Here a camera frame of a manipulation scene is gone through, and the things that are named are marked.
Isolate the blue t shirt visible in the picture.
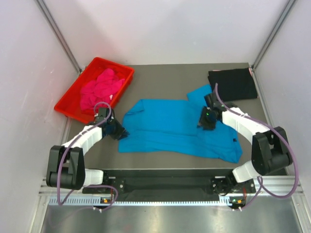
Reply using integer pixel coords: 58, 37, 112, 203
119, 84, 242, 163

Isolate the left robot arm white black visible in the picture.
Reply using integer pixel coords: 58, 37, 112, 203
46, 118, 129, 193

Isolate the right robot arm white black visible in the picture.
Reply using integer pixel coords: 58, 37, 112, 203
198, 105, 293, 192

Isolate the pink t shirt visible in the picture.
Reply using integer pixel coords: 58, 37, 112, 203
80, 68, 125, 111

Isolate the folded black t shirt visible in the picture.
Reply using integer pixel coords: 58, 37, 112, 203
208, 68, 258, 102

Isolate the red plastic bin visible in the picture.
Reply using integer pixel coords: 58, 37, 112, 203
54, 57, 135, 123

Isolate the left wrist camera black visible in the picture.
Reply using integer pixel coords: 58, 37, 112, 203
94, 107, 114, 123

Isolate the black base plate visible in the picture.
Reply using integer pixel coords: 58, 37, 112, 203
82, 176, 243, 195

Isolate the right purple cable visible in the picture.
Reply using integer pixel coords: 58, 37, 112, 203
215, 83, 299, 211

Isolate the purple cable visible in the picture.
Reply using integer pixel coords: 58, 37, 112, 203
55, 101, 119, 211
215, 83, 299, 211

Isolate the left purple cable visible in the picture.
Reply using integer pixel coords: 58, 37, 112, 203
55, 101, 119, 211

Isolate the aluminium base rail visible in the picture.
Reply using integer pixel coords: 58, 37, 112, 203
38, 176, 304, 207

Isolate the right corner aluminium post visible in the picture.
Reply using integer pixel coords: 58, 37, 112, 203
251, 0, 297, 70

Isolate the corner aluminium post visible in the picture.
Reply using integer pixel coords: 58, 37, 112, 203
251, 0, 297, 70
35, 0, 82, 74

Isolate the left corner aluminium post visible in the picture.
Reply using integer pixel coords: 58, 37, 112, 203
35, 0, 82, 74

